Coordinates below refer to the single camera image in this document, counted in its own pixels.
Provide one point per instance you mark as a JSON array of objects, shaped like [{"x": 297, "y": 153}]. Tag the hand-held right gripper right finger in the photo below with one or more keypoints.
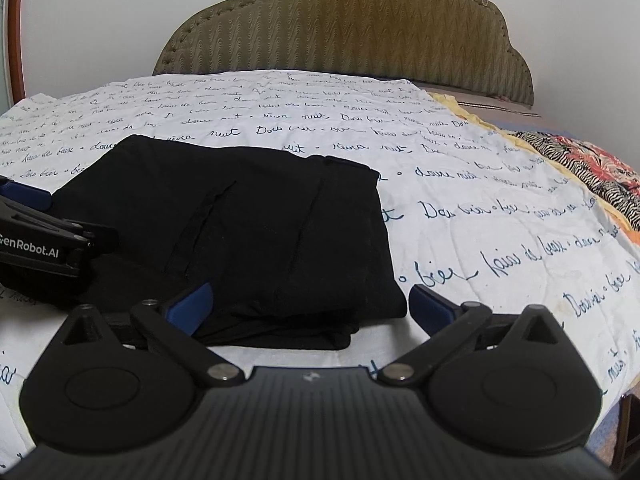
[{"x": 430, "y": 306}]

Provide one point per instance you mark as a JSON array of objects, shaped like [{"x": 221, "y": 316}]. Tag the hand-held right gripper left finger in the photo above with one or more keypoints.
[{"x": 192, "y": 307}]

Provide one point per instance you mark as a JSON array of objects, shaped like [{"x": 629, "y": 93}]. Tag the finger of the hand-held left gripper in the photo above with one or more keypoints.
[{"x": 25, "y": 195}]

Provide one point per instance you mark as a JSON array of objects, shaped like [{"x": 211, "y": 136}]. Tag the black pants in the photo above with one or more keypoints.
[{"x": 250, "y": 220}]

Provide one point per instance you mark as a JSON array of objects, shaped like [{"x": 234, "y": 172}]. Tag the striped bed sheet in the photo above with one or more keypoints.
[{"x": 470, "y": 100}]

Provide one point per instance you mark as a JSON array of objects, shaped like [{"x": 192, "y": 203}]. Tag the zebra floral patterned cloth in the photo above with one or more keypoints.
[{"x": 590, "y": 165}]

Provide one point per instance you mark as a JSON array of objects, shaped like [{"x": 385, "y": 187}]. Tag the white script-printed blanket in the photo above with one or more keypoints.
[{"x": 300, "y": 110}]

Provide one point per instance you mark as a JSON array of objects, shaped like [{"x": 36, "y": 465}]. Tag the olive padded headboard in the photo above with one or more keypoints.
[{"x": 350, "y": 20}]

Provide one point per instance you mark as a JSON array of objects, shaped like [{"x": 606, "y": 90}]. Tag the wooden door frame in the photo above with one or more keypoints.
[{"x": 16, "y": 35}]

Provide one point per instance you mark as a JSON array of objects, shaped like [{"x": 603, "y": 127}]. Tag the wooden bed frame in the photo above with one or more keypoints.
[{"x": 626, "y": 430}]

